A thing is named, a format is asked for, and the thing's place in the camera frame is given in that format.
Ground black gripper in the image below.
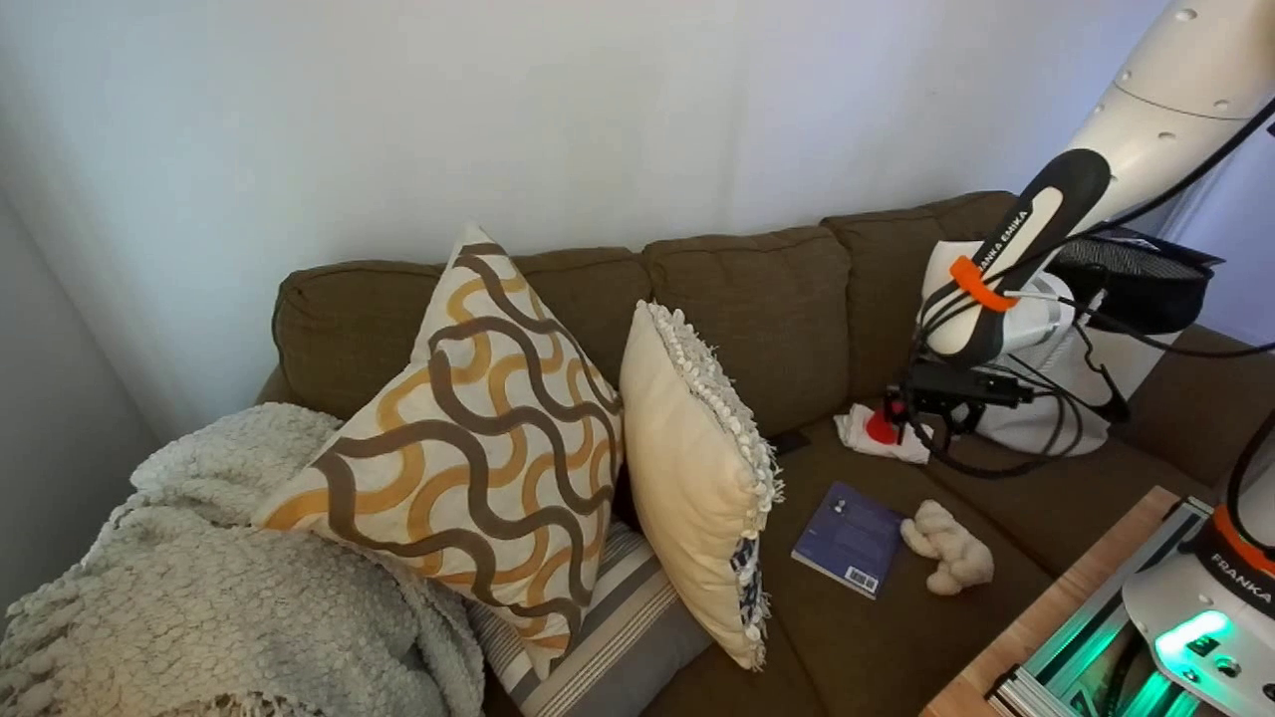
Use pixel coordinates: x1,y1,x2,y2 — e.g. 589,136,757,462
885,358,1032,434

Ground white teddy bear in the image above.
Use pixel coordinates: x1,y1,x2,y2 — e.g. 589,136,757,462
900,496,995,596

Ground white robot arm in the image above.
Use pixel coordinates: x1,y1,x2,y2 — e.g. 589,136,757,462
888,0,1275,447

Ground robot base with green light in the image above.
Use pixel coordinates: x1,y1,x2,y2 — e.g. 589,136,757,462
991,434,1275,717

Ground brown fabric couch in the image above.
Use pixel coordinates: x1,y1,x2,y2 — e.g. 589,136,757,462
274,193,1275,717

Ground grey striped cushion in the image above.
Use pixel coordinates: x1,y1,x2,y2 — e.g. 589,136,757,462
471,521,711,717

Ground red small object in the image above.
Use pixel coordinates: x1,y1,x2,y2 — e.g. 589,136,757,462
866,410,905,447

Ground white cloth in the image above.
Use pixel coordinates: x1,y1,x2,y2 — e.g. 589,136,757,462
834,403,929,464

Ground white and black tote bag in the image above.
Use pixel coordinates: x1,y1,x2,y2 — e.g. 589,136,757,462
919,226,1217,459

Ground blue book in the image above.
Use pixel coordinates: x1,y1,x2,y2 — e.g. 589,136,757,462
793,483,900,596

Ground wooden table edge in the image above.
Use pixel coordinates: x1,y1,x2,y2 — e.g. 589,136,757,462
919,485,1178,717

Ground cream fringed throw pillow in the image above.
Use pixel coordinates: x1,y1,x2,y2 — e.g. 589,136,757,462
621,298,785,670

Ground wavy patterned throw pillow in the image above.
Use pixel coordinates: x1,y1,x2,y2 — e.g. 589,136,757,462
254,226,627,674

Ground grey knitted blanket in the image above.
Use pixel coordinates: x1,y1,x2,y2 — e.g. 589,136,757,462
0,403,488,717

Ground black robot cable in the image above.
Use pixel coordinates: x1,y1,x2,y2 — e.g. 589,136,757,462
907,94,1275,483

